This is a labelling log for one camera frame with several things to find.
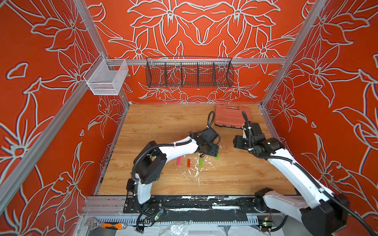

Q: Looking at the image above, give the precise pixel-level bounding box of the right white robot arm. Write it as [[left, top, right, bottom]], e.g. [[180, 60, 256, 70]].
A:
[[233, 112, 376, 236]]

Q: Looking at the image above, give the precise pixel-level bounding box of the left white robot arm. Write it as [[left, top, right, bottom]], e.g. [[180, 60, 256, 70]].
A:
[[127, 111, 221, 216]]

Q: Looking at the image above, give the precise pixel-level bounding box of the red plastic tool case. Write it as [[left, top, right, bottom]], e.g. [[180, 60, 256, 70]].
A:
[[214, 104, 251, 129]]

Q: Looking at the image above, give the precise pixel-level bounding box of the black bit holder block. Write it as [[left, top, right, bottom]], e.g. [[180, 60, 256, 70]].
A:
[[126, 179, 135, 193]]

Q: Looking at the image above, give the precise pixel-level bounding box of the clear plastic bin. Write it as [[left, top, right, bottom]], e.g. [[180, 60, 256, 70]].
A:
[[83, 54, 129, 95]]

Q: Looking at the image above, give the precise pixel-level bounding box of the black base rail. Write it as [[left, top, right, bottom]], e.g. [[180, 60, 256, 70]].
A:
[[122, 195, 284, 226]]

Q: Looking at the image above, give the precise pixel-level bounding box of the black wire basket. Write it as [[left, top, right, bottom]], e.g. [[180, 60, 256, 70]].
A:
[[145, 56, 234, 89]]

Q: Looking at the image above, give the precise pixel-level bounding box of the orange handled wrench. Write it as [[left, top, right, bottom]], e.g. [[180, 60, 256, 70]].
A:
[[85, 217, 128, 231]]

